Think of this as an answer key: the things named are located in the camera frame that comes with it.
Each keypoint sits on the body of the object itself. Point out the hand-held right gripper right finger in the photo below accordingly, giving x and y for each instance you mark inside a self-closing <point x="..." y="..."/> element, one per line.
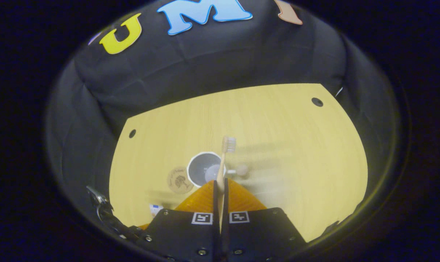
<point x="256" y="233"/>

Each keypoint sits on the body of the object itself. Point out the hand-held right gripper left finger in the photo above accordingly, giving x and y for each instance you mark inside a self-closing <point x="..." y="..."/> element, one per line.
<point x="183" y="233"/>

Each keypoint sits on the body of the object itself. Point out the white toothpaste tube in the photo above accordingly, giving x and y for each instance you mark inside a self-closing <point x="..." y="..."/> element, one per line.
<point x="156" y="210"/>

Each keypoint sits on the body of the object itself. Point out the round brown coaster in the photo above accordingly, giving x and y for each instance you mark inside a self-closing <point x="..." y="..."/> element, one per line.
<point x="179" y="180"/>

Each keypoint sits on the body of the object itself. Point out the beige toothbrush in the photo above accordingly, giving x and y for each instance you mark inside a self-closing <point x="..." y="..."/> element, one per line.
<point x="222" y="171"/>

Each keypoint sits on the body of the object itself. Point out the light wooden desktop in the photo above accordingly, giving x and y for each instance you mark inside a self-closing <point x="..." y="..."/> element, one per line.
<point x="278" y="153"/>

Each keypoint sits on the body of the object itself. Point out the round black desk grommet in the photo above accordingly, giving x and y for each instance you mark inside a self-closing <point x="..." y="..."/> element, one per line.
<point x="317" y="102"/>
<point x="132" y="133"/>

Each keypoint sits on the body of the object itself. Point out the black backdrop cloth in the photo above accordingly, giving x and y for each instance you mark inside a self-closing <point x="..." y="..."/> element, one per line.
<point x="242" y="58"/>

